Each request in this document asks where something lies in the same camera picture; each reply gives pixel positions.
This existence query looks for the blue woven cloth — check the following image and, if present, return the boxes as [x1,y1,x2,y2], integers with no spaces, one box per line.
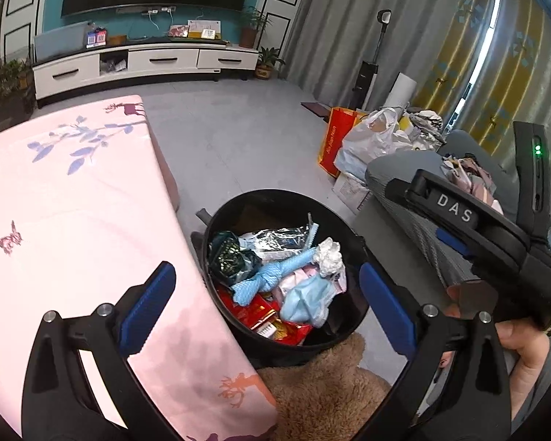
[231,245,323,307]

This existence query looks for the white tv cabinet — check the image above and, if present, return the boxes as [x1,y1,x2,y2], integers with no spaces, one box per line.
[31,41,260,103]

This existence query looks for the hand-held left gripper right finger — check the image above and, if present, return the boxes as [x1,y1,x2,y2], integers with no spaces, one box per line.
[358,262,517,441]

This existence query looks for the small potted plant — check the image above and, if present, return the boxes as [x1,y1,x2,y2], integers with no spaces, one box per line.
[256,47,286,80]

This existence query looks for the tall potted plant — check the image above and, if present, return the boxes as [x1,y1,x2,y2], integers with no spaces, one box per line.
[238,6,273,50]

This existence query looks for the silver black foil bag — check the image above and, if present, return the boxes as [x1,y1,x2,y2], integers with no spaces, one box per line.
[239,214,321,263]

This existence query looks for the red snack packet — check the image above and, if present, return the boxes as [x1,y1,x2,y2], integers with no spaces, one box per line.
[217,284,284,332]

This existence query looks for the brown fleece clothing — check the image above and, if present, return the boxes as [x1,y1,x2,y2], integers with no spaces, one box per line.
[256,332,392,441]

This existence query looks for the grey curtain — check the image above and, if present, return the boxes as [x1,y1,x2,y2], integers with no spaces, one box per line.
[282,0,506,118]

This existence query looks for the patterned cloth pile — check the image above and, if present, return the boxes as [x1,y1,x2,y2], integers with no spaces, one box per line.
[397,108,444,148]

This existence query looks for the blue face mask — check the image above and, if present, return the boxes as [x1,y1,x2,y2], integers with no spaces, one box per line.
[280,276,339,328]

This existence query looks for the yellow patterned curtain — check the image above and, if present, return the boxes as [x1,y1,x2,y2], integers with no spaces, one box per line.
[412,0,551,150]

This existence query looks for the upright vacuum cleaner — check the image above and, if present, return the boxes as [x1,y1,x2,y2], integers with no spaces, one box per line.
[350,8,394,110]

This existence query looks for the white plastic bag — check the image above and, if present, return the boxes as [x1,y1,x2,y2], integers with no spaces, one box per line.
[334,109,423,181]

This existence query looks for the red paper bag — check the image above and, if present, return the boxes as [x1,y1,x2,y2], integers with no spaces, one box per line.
[318,106,369,180]

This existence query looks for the pink printed tablecloth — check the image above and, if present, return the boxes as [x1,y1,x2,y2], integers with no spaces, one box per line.
[0,95,279,441]

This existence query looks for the white tissue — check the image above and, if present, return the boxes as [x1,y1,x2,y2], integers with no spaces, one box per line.
[314,237,345,277]

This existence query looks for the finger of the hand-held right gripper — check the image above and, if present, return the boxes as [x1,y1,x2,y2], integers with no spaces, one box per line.
[435,227,476,262]
[385,169,438,229]

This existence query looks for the bushy potted plant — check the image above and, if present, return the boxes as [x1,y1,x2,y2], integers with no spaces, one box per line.
[0,59,36,122]

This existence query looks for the white desk calendar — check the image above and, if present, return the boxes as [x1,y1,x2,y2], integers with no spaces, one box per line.
[188,19,222,40]

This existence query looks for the dark green snack packet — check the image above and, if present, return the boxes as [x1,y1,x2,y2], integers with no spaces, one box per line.
[210,231,263,284]

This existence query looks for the pink grey clothes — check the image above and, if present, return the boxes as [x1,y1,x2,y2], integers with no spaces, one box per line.
[442,155,498,204]

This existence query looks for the white cylinder roll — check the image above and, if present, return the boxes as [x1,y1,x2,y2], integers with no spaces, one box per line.
[385,72,417,112]

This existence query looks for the person's right hand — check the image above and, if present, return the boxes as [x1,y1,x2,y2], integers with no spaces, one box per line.
[443,279,551,423]

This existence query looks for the grey sofa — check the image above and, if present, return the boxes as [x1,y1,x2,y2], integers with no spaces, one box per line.
[364,129,551,377]

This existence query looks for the black trash bin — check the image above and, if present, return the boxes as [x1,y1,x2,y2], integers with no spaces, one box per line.
[201,188,374,369]

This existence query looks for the dark floor mat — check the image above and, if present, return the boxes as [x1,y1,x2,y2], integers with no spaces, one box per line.
[300,100,334,123]

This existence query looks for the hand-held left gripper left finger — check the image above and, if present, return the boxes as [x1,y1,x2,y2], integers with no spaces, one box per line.
[22,261,177,441]

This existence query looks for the translucent storage box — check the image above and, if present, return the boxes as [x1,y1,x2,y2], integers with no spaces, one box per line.
[33,22,91,61]

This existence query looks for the pink white plastic wrapper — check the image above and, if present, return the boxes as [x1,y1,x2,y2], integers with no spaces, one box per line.
[275,267,348,305]

